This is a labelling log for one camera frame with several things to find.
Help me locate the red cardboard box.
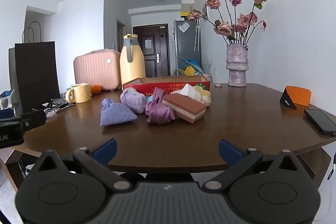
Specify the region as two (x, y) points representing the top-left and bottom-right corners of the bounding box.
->
(122, 75), (210, 98)

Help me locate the pink ribbed suitcase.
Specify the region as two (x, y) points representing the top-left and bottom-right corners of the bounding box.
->
(73, 49), (122, 91)

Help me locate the grey refrigerator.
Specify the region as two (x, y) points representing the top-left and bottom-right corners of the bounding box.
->
(174, 20), (201, 75)

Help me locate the blue-purple fabric pouch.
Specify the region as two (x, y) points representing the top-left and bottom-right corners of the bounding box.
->
(100, 98), (138, 127)

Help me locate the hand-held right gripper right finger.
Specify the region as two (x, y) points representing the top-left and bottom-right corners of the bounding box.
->
(202, 139), (309, 191)

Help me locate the black paper bag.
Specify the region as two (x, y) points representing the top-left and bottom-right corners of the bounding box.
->
(8, 21), (61, 113)

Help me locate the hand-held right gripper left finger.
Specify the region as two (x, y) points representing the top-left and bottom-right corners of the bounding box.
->
(28, 138), (134, 193)

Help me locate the yellow and blue plastic toy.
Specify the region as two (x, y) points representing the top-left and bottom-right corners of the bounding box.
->
(176, 57), (202, 76)

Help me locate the yellow plush toy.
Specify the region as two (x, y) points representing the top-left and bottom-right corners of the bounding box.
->
(193, 85), (212, 107)

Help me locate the pile of wrappers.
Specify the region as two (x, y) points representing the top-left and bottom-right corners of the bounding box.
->
(31, 99), (76, 119)

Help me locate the brown layered sponge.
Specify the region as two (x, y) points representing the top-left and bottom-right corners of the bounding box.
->
(162, 93), (207, 124)

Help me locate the bunch of dried pink roses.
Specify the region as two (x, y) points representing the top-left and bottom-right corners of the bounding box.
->
(188, 0), (268, 45)

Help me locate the lilac ceramic vase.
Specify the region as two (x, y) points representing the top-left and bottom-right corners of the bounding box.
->
(226, 44), (248, 87)

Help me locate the orange and black card holder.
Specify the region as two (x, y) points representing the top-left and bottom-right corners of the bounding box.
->
(280, 86), (311, 109)

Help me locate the yellow thermos jug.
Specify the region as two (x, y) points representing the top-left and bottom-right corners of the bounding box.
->
(120, 34), (146, 90)

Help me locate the yellow mug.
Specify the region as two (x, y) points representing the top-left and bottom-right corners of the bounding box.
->
(65, 84), (92, 104)

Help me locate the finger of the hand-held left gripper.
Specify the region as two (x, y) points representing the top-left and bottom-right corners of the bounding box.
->
(20, 109), (47, 133)

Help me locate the purple satin bundle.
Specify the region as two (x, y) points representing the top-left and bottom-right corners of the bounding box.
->
(144, 87), (176, 125)

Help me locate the black smartphone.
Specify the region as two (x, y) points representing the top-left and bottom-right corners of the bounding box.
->
(304, 109), (336, 135)

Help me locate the dark brown door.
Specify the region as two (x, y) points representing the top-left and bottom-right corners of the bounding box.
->
(133, 24), (170, 77)

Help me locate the lavender fabric pouch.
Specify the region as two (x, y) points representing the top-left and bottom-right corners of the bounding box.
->
(120, 89), (146, 114)

